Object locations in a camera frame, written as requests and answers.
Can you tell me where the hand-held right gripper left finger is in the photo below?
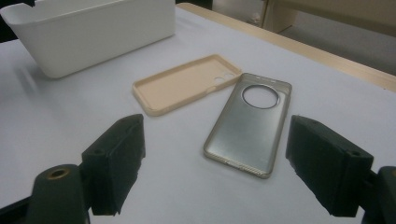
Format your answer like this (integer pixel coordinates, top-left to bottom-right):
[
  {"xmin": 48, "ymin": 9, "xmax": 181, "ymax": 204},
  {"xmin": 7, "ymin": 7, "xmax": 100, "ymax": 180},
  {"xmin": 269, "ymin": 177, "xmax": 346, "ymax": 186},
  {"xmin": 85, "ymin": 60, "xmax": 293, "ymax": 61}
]
[{"xmin": 81, "ymin": 113, "xmax": 147, "ymax": 217}]

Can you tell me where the light wooden shelf unit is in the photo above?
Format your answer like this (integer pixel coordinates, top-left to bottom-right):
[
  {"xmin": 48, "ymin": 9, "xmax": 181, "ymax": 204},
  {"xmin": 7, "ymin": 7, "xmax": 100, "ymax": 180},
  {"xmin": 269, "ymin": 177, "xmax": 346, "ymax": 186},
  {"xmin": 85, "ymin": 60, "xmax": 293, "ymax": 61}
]
[{"xmin": 261, "ymin": 0, "xmax": 396, "ymax": 38}]

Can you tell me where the white plastic bin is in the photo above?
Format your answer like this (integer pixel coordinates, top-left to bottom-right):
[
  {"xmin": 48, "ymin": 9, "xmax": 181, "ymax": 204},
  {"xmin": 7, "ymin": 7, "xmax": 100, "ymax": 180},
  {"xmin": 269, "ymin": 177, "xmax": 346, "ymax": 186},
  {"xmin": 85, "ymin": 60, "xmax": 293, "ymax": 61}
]
[{"xmin": 0, "ymin": 0, "xmax": 177, "ymax": 79}]

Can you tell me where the white table mat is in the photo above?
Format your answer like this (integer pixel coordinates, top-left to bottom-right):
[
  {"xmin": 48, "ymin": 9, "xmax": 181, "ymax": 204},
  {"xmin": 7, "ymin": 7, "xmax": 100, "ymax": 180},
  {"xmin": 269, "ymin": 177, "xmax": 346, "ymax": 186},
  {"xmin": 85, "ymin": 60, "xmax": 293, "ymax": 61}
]
[{"xmin": 0, "ymin": 6, "xmax": 396, "ymax": 224}]

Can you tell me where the silver grey phone case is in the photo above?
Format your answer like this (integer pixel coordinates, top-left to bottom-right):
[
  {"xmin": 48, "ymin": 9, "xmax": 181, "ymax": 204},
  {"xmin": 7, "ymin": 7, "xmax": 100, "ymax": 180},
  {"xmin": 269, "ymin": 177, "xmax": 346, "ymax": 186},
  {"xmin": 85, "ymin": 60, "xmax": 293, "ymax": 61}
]
[{"xmin": 203, "ymin": 72, "xmax": 293, "ymax": 180}]

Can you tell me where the beige phone case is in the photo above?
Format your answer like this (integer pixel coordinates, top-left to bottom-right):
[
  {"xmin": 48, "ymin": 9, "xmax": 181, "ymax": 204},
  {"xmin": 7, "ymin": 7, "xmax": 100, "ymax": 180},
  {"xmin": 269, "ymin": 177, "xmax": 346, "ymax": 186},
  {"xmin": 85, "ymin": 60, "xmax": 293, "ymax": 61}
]
[{"xmin": 132, "ymin": 53, "xmax": 243, "ymax": 118}]

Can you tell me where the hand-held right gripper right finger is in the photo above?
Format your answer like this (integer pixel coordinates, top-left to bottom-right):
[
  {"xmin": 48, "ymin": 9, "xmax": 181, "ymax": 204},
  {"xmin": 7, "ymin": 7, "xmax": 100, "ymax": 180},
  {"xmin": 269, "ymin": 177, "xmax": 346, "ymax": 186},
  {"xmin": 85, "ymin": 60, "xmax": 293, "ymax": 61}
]
[{"xmin": 285, "ymin": 115, "xmax": 375, "ymax": 217}]

